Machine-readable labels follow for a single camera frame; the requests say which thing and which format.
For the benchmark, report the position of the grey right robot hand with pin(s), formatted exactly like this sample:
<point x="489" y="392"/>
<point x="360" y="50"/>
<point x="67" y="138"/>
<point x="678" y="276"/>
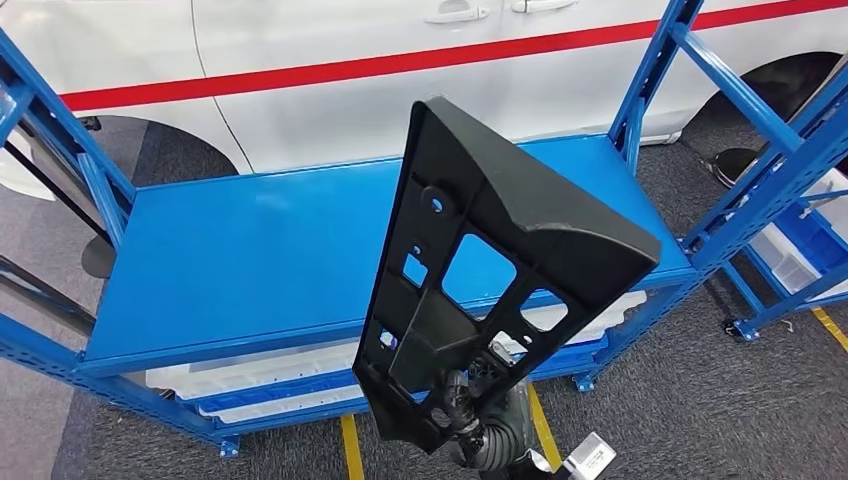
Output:
<point x="513" y="424"/>

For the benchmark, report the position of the black plastic plate bracket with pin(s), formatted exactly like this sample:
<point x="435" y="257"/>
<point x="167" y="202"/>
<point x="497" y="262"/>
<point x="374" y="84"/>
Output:
<point x="530" y="199"/>

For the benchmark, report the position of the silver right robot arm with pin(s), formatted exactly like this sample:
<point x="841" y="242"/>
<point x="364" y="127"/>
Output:
<point x="543" y="472"/>

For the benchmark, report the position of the blue wheeled shelf rack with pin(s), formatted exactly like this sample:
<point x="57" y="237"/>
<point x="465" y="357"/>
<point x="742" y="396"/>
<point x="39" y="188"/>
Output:
<point x="747" y="328"/>

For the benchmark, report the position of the blue metal shelf rack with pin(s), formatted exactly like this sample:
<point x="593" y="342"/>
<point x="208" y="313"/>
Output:
<point x="265" y="265"/>

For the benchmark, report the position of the yellow floor tape square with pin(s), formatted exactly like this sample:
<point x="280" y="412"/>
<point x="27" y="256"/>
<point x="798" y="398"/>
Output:
<point x="351" y="450"/>
<point x="831" y="329"/>

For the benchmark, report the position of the black round stand base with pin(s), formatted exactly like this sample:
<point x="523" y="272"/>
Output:
<point x="732" y="167"/>

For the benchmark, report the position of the white car red stripe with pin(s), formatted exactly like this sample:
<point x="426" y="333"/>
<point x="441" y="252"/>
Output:
<point x="318" y="119"/>

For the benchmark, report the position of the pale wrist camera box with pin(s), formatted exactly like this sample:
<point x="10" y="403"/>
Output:
<point x="590" y="458"/>

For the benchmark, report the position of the black stanchion post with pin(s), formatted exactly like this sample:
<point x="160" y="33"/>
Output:
<point x="98" y="258"/>

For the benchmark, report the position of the dark metal rail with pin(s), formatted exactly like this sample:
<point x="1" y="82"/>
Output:
<point x="40" y="293"/>

